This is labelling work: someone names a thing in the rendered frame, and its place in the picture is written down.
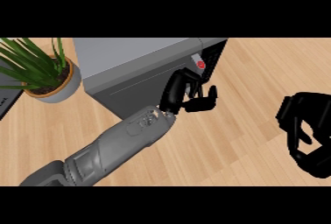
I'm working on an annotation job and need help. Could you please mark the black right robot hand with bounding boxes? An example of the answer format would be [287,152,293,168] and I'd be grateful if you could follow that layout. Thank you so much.
[275,92,331,179]

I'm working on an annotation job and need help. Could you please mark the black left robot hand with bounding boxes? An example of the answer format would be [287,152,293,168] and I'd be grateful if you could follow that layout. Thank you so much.
[158,67,219,116]

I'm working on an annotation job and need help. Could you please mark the grey microwave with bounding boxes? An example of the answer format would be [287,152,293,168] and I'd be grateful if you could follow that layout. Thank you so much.
[71,38,229,121]

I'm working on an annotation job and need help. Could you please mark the green potted plant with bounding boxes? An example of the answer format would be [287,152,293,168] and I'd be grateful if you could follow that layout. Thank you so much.
[0,38,83,104]

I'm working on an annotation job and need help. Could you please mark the dark flat appliance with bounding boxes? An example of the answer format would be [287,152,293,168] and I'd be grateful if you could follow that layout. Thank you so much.
[0,58,27,121]

